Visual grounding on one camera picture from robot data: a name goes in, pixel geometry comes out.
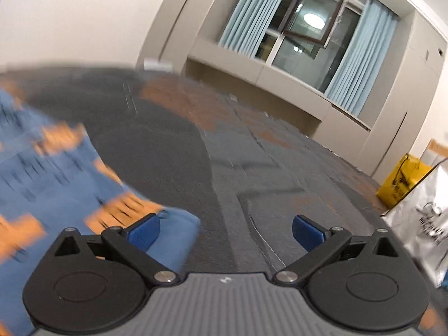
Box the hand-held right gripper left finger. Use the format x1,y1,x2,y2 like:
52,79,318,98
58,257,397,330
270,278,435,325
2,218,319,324
52,213,177,286

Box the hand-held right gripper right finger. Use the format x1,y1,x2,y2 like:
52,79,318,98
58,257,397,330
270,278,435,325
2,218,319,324
274,215,398,286

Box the blue pants with orange cars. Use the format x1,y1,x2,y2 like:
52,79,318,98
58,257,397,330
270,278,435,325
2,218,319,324
0,86,201,336

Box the grey and orange quilted bed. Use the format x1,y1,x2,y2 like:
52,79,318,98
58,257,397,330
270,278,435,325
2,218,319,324
0,64,400,275

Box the yellow shopping bag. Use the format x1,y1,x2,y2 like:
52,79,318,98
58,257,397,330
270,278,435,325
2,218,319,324
376,153,435,208

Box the white shopping bag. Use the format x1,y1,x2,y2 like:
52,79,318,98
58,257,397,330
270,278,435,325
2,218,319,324
381,158,448,288

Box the beige window seat cabinet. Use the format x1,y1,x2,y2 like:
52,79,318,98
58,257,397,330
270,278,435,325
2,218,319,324
185,36,372,141

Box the wooden headboard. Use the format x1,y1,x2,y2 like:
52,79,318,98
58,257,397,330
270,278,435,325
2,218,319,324
420,139,448,169

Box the tall beige wardrobe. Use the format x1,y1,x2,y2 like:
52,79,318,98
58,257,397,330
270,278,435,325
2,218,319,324
136,0,232,75
353,10,448,180

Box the light blue curtain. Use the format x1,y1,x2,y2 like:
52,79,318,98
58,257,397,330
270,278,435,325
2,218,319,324
218,0,295,59
323,0,400,117

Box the open brown window sash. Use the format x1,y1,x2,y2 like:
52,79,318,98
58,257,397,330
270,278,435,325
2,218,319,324
281,0,349,50

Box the window with white frame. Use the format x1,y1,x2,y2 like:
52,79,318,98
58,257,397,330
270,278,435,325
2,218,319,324
255,0,369,94

